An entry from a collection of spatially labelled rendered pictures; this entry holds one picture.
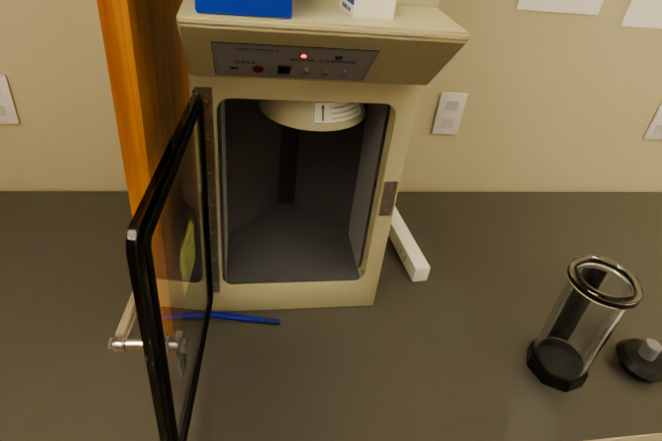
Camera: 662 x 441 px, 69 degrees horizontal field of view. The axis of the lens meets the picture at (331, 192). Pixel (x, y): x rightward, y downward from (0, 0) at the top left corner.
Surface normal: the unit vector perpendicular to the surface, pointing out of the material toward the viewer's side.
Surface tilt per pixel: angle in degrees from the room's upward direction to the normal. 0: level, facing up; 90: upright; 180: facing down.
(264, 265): 0
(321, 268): 0
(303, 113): 66
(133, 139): 90
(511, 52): 90
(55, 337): 0
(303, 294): 90
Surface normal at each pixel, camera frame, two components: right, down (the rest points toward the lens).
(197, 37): 0.03, 0.98
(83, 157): 0.14, 0.57
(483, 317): 0.10, -0.82
